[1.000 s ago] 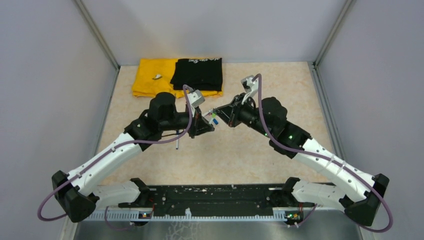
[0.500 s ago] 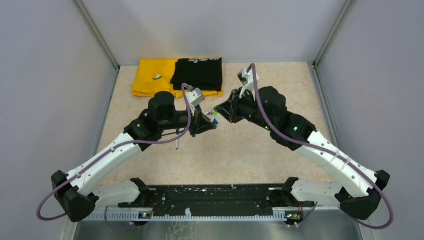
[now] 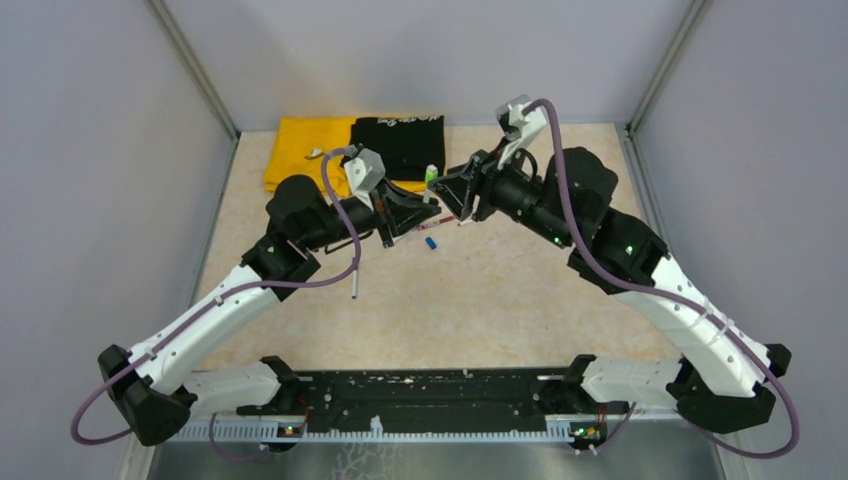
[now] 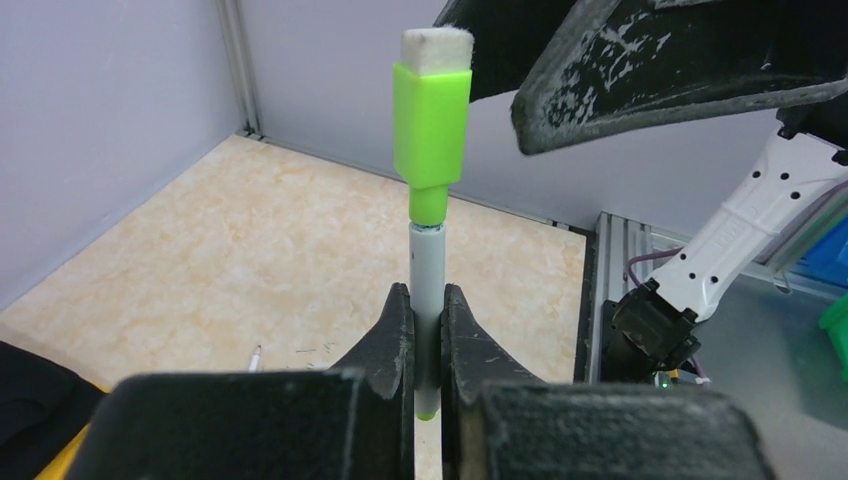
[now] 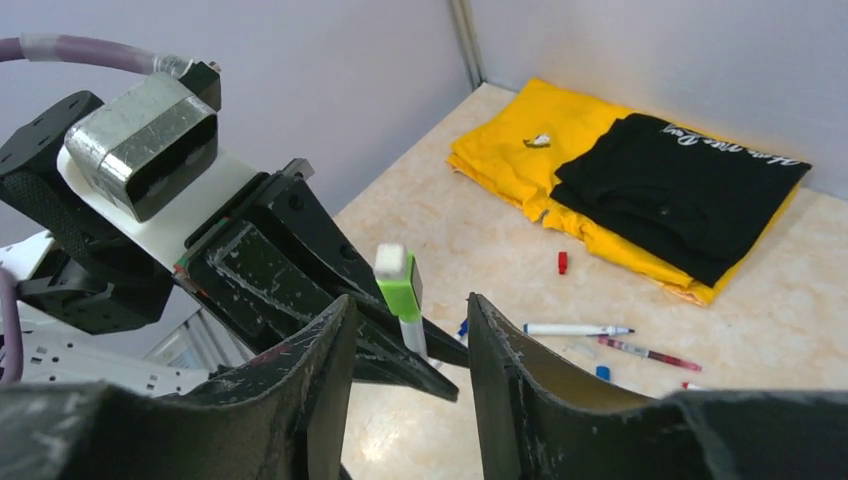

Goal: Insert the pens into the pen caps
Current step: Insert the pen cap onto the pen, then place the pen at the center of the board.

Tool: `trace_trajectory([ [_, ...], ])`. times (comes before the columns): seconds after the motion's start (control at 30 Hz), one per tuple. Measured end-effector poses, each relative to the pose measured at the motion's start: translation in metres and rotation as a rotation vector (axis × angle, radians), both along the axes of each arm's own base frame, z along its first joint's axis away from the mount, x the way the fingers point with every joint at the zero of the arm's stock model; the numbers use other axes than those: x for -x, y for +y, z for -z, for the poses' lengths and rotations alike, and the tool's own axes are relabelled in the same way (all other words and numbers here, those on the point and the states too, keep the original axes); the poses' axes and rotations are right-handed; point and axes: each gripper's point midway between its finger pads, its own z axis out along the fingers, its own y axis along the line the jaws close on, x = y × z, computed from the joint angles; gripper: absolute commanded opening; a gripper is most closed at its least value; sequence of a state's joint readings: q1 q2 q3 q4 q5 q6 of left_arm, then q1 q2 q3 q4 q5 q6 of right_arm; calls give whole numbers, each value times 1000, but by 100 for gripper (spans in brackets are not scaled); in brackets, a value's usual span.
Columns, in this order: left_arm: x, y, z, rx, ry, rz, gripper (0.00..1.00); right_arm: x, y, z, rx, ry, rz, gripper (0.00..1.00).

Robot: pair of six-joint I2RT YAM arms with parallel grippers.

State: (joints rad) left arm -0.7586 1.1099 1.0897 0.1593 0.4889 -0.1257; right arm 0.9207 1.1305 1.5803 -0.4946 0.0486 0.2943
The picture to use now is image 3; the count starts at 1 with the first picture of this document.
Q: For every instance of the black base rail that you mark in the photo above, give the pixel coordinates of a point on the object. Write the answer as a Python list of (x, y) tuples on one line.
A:
[(435, 404)]

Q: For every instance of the red gel pen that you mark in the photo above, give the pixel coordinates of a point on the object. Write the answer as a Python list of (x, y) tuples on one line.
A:
[(434, 223)]

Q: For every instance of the black folded shirt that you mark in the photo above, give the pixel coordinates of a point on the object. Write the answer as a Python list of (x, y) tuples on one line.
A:
[(407, 145)]

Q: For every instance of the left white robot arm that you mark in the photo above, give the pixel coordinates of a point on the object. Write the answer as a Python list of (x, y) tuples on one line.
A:
[(155, 384)]

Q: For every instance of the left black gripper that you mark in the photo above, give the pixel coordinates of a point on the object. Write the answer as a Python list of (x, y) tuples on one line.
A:
[(385, 192)]

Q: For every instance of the green black pen cap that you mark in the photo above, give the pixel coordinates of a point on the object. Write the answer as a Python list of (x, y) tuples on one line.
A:
[(431, 173)]

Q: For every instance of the yellow folded shirt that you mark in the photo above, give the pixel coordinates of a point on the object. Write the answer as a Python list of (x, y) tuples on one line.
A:
[(301, 144)]

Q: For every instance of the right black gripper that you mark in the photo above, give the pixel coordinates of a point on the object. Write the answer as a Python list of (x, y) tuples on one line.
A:
[(485, 176)]

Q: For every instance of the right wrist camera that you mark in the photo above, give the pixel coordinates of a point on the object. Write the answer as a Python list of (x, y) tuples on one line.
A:
[(519, 129)]

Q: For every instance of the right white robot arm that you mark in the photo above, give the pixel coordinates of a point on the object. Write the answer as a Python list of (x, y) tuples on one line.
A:
[(719, 381)]

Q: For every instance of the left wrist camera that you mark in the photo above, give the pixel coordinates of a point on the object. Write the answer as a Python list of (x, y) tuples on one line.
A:
[(364, 171)]

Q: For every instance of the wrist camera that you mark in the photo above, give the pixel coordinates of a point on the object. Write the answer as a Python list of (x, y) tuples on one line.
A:
[(364, 171), (519, 129)]

